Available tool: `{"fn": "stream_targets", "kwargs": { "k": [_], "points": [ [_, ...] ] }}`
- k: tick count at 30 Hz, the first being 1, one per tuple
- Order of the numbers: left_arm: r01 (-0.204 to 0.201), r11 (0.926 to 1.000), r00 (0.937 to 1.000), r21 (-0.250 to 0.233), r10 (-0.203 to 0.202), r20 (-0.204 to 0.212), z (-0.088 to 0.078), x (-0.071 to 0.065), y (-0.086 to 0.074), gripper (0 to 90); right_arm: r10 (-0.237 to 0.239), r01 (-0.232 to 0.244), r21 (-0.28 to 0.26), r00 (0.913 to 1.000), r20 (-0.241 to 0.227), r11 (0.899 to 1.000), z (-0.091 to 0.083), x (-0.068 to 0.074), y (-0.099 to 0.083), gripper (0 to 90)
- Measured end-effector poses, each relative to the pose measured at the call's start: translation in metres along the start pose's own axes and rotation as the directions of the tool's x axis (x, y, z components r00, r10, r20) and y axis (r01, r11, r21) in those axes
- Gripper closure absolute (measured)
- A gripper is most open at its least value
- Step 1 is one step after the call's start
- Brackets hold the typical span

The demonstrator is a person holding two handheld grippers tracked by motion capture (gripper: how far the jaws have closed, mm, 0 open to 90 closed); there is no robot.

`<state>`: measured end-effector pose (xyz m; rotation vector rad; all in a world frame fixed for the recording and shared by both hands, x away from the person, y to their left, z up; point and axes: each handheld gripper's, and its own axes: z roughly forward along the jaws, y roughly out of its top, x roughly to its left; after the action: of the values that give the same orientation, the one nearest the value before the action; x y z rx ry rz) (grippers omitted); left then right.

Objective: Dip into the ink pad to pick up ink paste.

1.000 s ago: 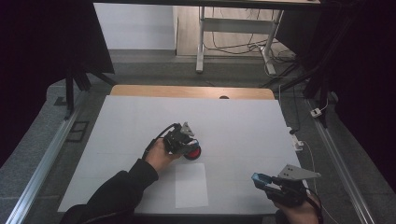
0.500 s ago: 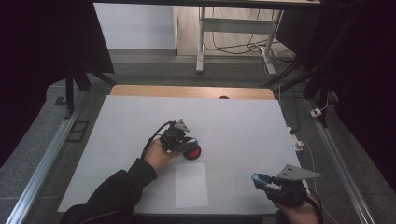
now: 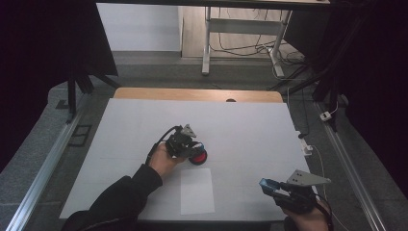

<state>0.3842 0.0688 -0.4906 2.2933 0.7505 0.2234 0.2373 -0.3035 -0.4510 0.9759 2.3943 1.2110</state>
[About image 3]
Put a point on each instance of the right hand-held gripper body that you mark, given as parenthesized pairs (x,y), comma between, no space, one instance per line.
(298,199)

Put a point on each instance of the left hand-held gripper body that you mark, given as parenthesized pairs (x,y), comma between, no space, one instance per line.
(179,146)

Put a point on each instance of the round red ink pad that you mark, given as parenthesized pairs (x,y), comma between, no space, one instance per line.
(200,158)

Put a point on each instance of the blue stamp cap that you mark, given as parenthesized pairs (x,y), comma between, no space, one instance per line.
(267,184)

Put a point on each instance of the person's left hand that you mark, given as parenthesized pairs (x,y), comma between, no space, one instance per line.
(162,162)

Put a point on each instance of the person's right hand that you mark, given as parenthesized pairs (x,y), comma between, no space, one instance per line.
(311,221)

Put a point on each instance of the white paper sheet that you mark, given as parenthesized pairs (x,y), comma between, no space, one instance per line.
(197,192)

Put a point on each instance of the white table cover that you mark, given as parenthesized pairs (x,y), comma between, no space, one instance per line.
(240,128)

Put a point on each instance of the wooden table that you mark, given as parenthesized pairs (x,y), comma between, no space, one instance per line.
(179,94)

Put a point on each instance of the small white adapter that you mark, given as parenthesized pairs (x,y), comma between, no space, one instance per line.
(325,116)

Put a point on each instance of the black metal stand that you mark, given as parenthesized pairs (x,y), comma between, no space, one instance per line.
(327,83)

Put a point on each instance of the black tripod stand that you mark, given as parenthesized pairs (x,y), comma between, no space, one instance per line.
(72,93)

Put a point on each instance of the black curtain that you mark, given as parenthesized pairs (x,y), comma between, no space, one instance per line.
(48,48)
(378,80)

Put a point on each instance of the aluminium rail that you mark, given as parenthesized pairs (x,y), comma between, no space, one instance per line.
(349,173)
(45,173)

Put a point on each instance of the black floor frame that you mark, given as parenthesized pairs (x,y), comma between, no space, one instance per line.
(80,135)

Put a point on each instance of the white desk frame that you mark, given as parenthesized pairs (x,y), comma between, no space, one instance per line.
(243,26)

